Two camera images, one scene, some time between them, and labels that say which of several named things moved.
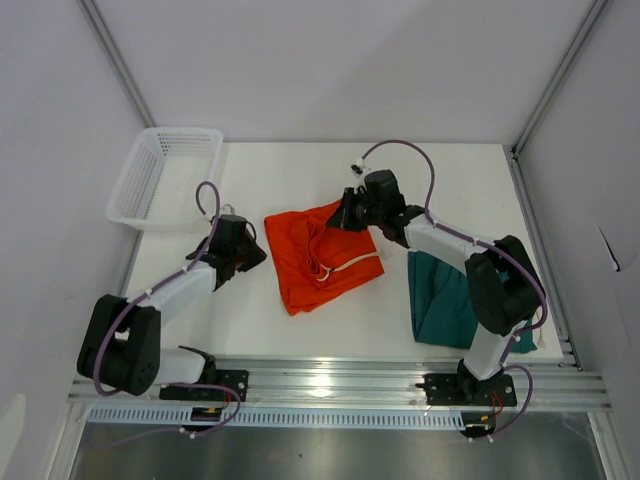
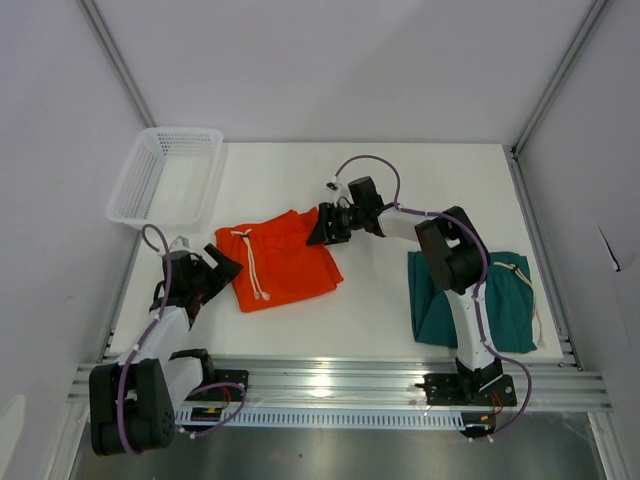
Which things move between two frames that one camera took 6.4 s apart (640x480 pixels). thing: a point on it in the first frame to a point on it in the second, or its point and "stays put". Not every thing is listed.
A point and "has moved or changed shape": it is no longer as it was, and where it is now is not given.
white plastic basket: (157, 191) stays put
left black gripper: (256, 256) to (224, 271)
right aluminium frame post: (567, 60) stays put
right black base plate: (457, 389) stays put
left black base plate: (238, 379) stays put
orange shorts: (316, 262) has moved or changed shape
